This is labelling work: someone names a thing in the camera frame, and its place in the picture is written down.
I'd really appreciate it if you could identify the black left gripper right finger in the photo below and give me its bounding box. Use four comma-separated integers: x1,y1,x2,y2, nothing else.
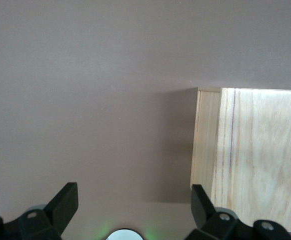
185,184,291,240

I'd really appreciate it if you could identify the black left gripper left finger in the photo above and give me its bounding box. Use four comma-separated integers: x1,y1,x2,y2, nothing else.
0,182,79,240

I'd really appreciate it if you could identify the wooden drawer with black handle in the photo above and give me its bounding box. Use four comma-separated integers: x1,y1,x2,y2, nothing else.
189,86,222,199

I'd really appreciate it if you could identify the wooden drawer cabinet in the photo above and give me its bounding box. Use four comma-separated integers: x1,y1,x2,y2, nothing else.
210,86,291,233

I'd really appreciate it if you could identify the brown table mat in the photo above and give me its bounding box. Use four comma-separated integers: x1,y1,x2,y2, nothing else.
0,0,291,240

